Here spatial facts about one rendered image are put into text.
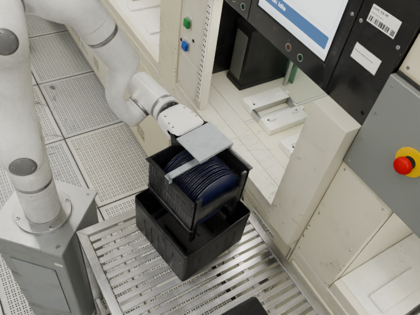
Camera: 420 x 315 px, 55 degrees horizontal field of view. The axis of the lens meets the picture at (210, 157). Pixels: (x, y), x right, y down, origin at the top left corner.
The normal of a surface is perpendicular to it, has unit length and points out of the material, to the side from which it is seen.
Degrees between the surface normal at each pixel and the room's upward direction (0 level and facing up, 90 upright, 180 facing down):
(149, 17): 0
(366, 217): 90
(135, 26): 0
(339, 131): 90
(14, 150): 63
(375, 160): 90
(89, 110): 0
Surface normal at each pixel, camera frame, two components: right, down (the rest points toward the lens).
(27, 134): 0.61, 0.34
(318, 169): -0.85, 0.32
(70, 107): 0.12, -0.65
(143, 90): -0.37, -0.25
